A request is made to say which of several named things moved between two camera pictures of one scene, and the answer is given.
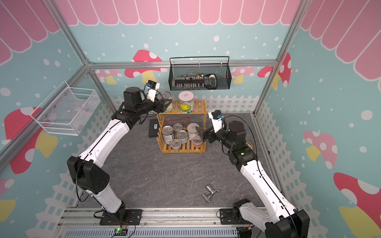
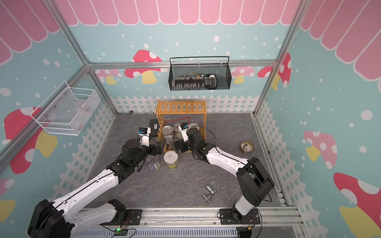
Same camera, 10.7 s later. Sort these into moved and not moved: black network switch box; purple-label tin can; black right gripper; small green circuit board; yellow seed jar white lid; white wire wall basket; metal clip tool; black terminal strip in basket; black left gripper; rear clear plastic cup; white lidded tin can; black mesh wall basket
Moved: purple-label tin can; black right gripper; yellow seed jar white lid; black left gripper
Not moved: metal clip tool; white wire wall basket; black mesh wall basket; rear clear plastic cup; black network switch box; white lidded tin can; small green circuit board; black terminal strip in basket
